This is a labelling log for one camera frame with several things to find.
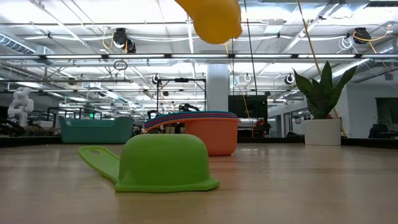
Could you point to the long ceiling light bar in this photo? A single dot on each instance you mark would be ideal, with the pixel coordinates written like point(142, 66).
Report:
point(199, 56)

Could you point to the yellow measuring cup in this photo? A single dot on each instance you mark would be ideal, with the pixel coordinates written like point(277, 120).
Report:
point(214, 21)

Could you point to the black screen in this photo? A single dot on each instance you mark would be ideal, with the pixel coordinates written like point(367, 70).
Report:
point(248, 107)

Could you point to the teal plastic basket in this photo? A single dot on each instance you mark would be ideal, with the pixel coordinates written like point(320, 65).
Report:
point(93, 133)

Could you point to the green measuring cup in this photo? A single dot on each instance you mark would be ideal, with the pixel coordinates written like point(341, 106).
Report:
point(161, 161)

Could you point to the silver ventilation duct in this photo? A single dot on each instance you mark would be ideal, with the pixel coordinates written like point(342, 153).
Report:
point(15, 45)

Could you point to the white pillar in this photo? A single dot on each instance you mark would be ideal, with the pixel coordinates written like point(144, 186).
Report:
point(218, 90)

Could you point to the black background robot arm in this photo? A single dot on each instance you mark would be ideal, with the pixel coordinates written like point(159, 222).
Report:
point(188, 108)

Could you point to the snake plant in white pot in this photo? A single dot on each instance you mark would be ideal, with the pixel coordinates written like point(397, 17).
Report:
point(321, 132)

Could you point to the white robot figure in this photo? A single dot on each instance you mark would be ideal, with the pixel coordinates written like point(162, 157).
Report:
point(21, 105)

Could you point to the black camera rig frame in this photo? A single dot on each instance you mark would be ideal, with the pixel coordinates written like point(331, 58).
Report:
point(182, 80)

